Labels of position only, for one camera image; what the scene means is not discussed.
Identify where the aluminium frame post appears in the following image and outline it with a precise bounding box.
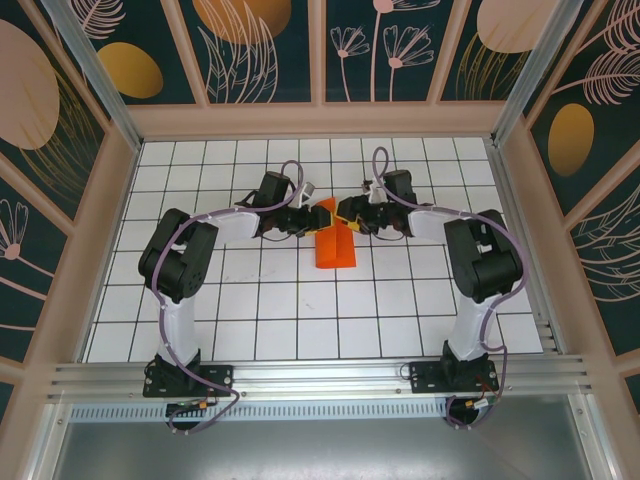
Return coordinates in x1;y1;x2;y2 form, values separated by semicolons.
492;0;584;146
42;0;144;151

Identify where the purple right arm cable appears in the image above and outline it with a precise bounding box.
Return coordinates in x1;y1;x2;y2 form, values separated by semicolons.
372;146;531;432

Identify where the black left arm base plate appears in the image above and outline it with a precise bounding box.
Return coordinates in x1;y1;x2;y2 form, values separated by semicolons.
142;363;236;399

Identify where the perforated metal cable tray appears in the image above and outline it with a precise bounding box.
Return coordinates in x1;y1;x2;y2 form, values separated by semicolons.
69;403;451;421

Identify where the orange paper sheet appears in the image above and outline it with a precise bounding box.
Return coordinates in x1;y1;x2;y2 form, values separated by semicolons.
313;196;359;271

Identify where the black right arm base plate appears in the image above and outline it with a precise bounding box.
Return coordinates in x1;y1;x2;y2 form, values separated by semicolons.
407;359;499;394

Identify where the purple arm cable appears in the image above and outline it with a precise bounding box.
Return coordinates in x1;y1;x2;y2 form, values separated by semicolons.
372;146;531;432
149;159;306;436

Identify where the aluminium side rail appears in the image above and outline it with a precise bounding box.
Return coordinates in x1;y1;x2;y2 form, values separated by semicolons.
489;139;569;357

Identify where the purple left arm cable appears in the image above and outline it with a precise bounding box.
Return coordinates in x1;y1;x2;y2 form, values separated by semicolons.
149;159;306;436

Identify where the aluminium mounting rail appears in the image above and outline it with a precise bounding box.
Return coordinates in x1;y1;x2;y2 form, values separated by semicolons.
47;354;596;401

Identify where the grey metal sheet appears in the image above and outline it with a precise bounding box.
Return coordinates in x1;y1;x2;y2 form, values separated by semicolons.
49;394;601;480

